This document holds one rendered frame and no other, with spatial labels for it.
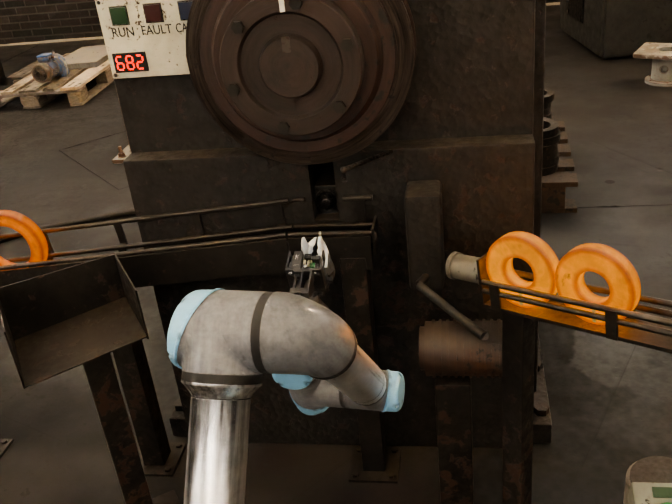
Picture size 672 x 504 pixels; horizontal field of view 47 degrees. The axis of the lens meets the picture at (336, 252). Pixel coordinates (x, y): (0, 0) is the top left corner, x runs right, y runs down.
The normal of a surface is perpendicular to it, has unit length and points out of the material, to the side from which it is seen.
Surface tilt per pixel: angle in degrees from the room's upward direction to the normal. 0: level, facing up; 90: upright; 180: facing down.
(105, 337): 5
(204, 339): 56
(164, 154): 0
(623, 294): 90
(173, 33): 90
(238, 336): 61
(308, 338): 69
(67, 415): 0
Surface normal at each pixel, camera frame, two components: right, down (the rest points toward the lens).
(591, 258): -0.68, 0.40
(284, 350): 0.10, 0.32
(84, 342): -0.18, -0.85
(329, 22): -0.14, 0.47
